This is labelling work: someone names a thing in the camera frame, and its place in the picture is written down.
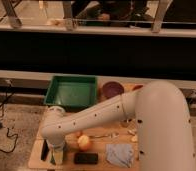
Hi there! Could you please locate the yellow apple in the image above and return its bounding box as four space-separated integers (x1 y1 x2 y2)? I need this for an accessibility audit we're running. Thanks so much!
77 135 92 151

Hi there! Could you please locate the orange bowl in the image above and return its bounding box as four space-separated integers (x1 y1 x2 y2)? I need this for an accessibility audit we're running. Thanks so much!
132 85 143 91

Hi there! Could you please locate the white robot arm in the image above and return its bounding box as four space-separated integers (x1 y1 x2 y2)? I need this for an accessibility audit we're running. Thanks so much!
41 81 196 171

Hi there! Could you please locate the black rectangular block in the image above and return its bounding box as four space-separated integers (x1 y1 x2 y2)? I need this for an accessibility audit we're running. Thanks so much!
74 153 98 164

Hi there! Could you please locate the black handled knife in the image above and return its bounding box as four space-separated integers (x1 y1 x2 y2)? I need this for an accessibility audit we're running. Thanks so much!
41 140 49 161

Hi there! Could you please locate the blue cloth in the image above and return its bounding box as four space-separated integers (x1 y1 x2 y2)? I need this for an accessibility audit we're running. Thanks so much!
106 143 134 168

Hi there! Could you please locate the wooden cutting board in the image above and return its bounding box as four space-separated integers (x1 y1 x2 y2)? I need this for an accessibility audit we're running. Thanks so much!
27 83 140 171

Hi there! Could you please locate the metal cup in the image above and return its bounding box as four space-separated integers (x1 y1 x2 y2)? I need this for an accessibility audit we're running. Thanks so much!
120 119 132 128

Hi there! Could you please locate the black cable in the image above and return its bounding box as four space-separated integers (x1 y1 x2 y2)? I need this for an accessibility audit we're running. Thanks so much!
0 79 19 154

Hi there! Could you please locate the orange carrot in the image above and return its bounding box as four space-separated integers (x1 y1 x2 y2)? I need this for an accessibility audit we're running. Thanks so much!
75 131 83 138

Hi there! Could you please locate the person in background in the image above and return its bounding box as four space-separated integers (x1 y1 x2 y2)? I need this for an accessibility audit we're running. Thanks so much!
71 0 153 27

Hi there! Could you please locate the green sponge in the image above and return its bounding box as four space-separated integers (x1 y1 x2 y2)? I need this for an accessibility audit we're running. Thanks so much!
50 141 69 165

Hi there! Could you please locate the green plastic tray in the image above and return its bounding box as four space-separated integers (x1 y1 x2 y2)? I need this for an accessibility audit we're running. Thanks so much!
44 76 97 110

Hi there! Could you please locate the purple bowl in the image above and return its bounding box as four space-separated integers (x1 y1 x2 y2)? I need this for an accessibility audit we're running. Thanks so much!
102 81 124 99

